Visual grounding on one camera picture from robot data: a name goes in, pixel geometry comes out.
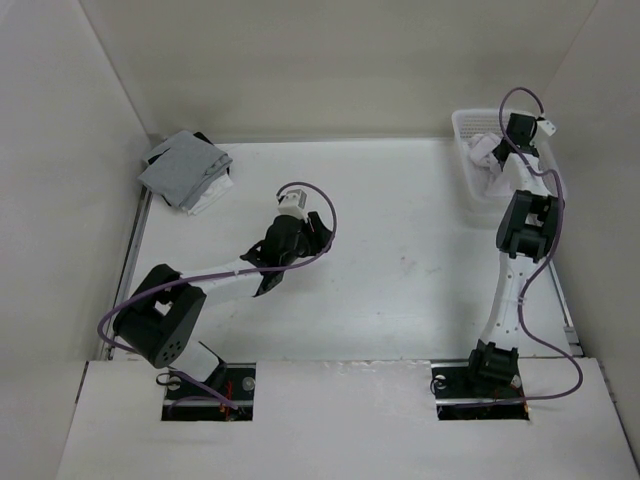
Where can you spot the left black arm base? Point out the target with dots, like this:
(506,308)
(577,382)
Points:
(185,402)

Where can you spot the white tank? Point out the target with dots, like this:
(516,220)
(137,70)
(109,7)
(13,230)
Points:
(494,184)
(215,191)

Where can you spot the folded white tank top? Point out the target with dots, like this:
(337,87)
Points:
(215,191)

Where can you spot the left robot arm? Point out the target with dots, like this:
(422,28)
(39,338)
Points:
(159,327)

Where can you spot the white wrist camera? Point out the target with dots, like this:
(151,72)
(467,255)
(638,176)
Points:
(293,203)
(544,129)

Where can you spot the white plastic basket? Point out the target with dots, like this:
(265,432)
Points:
(526,169)

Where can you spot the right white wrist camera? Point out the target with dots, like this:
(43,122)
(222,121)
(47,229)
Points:
(544,129)

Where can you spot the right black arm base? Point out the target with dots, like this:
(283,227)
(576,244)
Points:
(459,399)

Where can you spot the folded grey tank top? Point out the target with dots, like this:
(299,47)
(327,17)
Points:
(180,191)

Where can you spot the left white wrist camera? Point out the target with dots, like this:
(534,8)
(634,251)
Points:
(293,203)

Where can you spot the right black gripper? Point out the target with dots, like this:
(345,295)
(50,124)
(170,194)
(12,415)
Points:
(494,151)

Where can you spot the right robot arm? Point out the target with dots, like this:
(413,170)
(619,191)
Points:
(525,239)

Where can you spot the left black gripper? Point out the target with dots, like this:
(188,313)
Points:
(315,232)

